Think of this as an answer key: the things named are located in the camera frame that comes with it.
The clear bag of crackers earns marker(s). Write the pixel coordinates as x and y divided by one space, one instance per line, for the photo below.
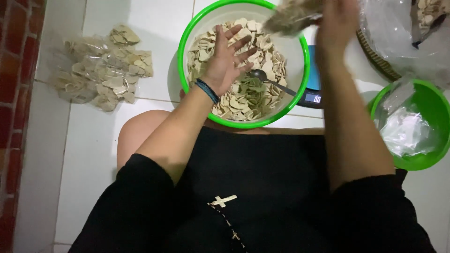
291 15

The green plastic basin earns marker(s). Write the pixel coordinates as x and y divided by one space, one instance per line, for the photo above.
430 116

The black metal spoon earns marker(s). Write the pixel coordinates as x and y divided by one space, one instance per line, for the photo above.
272 81

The heap of empty clear bags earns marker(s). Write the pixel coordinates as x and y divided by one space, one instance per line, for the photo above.
404 130

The person's left hand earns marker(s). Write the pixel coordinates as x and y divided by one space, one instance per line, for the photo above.
223 67

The blue digital kitchen scale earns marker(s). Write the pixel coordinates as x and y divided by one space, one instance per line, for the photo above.
313 88

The pile of packed cracker bags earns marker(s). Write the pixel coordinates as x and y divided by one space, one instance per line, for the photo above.
102 68

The heap of raw beige crackers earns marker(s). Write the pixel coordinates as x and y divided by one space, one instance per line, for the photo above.
253 98

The black shirt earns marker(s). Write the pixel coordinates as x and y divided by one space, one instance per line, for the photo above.
246 196

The person's right hand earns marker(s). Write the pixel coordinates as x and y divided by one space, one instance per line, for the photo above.
335 24

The green rimmed white basin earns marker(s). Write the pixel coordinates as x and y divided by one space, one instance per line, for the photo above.
297 70

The woven basket with plastic sack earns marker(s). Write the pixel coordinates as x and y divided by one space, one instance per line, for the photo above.
404 35

